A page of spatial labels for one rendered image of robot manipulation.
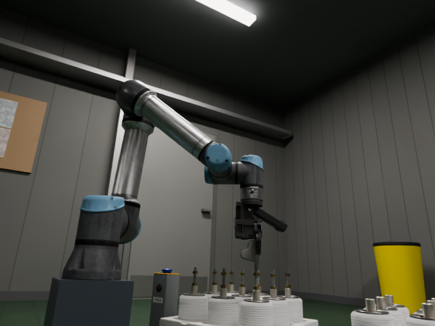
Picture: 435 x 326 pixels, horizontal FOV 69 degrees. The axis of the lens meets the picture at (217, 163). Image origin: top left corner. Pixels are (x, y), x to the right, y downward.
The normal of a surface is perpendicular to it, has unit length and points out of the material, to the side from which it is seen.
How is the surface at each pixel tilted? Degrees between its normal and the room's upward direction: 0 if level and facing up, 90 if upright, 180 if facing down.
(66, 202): 90
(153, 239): 90
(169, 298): 90
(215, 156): 90
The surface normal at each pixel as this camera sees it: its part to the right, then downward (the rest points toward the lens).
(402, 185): -0.86, -0.19
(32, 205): 0.51, -0.25
